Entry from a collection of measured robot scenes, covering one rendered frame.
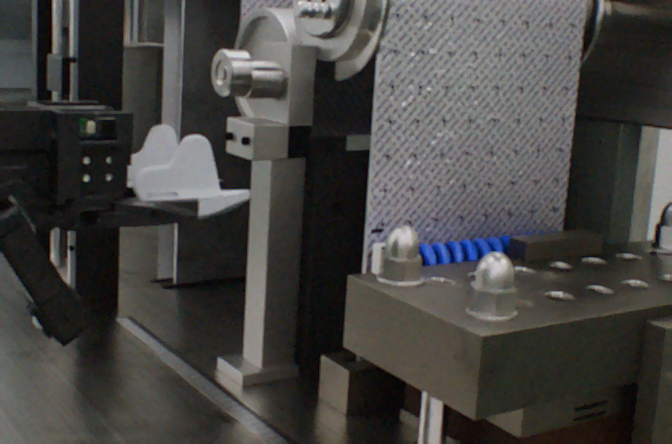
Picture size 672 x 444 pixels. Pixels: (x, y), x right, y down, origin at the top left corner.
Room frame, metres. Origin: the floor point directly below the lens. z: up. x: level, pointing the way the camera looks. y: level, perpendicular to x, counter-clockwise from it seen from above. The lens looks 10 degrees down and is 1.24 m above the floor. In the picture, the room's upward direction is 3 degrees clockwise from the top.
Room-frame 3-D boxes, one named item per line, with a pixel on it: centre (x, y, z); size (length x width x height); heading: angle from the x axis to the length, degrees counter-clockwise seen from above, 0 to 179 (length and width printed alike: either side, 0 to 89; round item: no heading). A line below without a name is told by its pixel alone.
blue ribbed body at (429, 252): (0.86, -0.14, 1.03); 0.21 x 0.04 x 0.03; 124
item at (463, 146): (0.88, -0.13, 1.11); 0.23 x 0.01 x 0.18; 124
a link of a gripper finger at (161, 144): (0.74, 0.13, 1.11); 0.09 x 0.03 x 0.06; 133
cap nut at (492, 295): (0.67, -0.12, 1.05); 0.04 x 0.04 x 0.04
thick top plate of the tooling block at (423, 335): (0.80, -0.23, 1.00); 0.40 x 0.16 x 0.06; 124
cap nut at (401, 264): (0.75, -0.06, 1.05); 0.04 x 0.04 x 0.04
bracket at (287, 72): (0.87, 0.06, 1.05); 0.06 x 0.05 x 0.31; 124
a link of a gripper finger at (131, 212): (0.67, 0.14, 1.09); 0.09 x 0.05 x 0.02; 115
